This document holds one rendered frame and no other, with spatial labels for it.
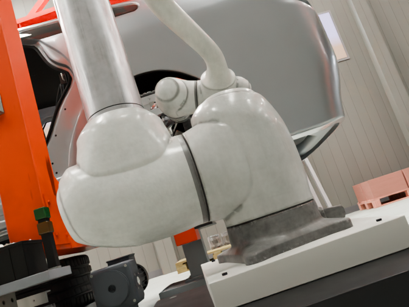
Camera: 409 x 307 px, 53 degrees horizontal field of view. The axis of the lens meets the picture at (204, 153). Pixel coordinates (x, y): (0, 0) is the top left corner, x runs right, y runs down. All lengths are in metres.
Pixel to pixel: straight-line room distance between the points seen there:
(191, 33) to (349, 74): 7.94
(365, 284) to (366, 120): 8.30
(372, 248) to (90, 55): 0.53
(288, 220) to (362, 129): 8.06
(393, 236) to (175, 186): 0.31
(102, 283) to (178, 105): 0.84
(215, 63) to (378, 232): 0.71
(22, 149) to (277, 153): 1.25
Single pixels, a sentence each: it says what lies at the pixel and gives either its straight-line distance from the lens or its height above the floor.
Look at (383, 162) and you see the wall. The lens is 8.67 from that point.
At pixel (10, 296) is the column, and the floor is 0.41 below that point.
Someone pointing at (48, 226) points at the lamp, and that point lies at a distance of 1.47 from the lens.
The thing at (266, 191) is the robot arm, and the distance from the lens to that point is 0.62.
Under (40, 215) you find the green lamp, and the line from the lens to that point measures 1.49.
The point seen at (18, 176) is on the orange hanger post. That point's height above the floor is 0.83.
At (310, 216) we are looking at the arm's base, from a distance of 0.65.
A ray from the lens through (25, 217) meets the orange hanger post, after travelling 1.69.
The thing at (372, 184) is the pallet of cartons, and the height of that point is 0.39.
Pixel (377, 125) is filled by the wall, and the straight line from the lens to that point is 8.80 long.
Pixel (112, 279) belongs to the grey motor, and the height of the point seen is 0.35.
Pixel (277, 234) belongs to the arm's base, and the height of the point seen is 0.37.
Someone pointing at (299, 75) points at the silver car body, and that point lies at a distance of 2.17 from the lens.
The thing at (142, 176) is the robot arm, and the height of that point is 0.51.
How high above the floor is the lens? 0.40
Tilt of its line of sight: 11 degrees up
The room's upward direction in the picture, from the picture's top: 18 degrees counter-clockwise
